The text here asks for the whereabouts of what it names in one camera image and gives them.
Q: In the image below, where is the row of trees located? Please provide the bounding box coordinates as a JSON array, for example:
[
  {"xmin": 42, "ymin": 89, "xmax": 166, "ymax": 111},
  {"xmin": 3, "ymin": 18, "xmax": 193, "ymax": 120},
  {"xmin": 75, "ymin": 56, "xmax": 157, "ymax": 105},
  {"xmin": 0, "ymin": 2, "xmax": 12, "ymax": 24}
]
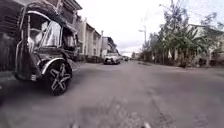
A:
[{"xmin": 139, "ymin": 2, "xmax": 224, "ymax": 69}]

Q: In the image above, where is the dark motor tricycle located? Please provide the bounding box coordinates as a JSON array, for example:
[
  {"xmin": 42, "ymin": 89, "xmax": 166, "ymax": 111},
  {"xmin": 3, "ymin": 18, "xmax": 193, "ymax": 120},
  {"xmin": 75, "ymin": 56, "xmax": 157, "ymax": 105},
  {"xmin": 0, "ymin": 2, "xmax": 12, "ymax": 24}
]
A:
[{"xmin": 13, "ymin": 1, "xmax": 80, "ymax": 97}]

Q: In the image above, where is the utility pole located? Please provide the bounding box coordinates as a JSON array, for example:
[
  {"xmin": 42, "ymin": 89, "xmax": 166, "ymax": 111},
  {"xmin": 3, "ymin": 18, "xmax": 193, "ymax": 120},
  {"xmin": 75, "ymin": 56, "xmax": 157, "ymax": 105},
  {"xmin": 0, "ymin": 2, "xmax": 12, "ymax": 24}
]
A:
[{"xmin": 138, "ymin": 24, "xmax": 150, "ymax": 46}]

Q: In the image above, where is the silver car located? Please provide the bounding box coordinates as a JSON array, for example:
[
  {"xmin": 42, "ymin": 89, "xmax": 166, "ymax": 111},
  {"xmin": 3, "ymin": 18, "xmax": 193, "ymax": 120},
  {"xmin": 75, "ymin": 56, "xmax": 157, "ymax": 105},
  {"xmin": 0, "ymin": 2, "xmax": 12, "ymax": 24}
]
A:
[{"xmin": 102, "ymin": 52, "xmax": 123, "ymax": 66}]

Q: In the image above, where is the grey asphalt road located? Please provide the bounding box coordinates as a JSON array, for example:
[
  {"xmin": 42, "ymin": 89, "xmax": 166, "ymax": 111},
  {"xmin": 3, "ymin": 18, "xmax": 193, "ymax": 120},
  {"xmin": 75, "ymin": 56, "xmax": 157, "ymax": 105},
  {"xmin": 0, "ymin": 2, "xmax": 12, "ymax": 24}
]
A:
[{"xmin": 0, "ymin": 59, "xmax": 224, "ymax": 128}]

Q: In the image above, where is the row of buildings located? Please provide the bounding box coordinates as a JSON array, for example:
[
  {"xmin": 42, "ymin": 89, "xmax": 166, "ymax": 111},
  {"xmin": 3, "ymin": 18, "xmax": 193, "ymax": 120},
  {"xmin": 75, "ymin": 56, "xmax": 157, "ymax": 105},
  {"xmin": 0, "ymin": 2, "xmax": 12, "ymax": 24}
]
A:
[{"xmin": 0, "ymin": 0, "xmax": 120, "ymax": 73}]

